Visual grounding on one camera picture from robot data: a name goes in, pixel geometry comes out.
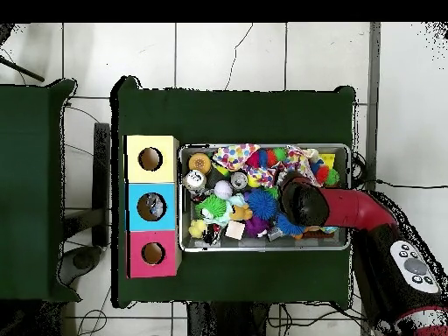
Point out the colourful patterned cloth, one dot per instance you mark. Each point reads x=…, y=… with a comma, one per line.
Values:
x=236, y=155

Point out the multicoloured spiky caterpillar toy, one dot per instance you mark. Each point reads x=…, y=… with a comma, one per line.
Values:
x=325, y=173
x=264, y=157

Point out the blue spiky rubber ball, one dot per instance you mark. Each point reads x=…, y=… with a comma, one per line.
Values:
x=287, y=225
x=262, y=203

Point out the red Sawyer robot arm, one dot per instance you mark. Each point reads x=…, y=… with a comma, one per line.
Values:
x=350, y=210

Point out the shallow clear mesh bin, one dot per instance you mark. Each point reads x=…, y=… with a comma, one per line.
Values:
x=210, y=245

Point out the wooden box with three holes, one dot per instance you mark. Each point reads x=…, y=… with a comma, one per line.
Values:
x=151, y=190

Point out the green spiky rubber ball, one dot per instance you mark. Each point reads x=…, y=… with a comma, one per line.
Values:
x=210, y=206

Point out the crushed silver drink can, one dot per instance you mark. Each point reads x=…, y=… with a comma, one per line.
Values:
x=194, y=180

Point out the tan plush animal toy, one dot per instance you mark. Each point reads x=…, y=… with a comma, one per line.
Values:
x=241, y=211

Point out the orange ball with cream dots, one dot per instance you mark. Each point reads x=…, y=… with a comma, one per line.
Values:
x=199, y=163

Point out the dark green table cloth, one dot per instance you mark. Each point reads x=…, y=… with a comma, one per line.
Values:
x=35, y=175
x=245, y=112

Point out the black panel stand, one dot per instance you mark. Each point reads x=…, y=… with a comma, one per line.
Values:
x=102, y=182

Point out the grey stand base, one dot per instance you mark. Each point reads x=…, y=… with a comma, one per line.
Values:
x=85, y=260

